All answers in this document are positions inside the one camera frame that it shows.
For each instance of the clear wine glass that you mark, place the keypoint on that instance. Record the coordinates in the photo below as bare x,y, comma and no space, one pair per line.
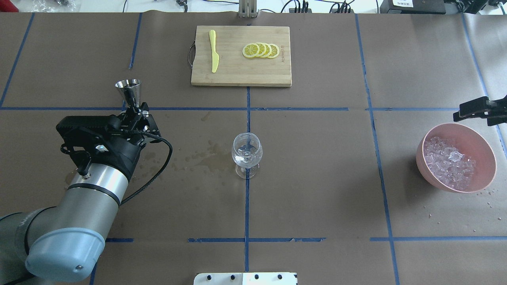
247,152

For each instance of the aluminium frame post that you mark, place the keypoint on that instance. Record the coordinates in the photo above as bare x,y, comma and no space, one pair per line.
247,9

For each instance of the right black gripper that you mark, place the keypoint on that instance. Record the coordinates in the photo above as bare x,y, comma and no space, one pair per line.
475,109

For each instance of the steel cocktail jigger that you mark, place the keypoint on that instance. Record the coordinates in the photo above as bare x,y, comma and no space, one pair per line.
130,89

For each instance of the pile of ice cubes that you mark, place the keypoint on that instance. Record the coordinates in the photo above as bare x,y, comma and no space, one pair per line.
448,163

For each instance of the black box device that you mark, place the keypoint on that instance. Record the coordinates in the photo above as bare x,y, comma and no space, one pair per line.
412,7

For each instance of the lemon slice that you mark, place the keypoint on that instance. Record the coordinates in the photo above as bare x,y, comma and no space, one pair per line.
261,49
251,50
267,50
275,50

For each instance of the yellow plastic knife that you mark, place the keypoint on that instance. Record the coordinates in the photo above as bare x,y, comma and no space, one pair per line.
213,46

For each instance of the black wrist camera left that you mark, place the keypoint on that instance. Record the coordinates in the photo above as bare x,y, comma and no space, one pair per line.
86,131

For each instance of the bamboo cutting board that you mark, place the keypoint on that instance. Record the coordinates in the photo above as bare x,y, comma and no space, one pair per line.
236,70

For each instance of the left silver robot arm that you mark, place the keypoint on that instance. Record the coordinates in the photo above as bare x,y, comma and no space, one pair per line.
63,243

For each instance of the clear plastic bag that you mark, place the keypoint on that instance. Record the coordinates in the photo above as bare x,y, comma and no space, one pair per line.
56,6

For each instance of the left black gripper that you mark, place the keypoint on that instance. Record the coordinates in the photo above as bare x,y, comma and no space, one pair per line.
123,155

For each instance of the pink plastic bowl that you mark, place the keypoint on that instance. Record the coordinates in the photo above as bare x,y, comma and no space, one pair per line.
472,144

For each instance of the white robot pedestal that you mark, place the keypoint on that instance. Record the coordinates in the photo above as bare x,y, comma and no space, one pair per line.
246,278

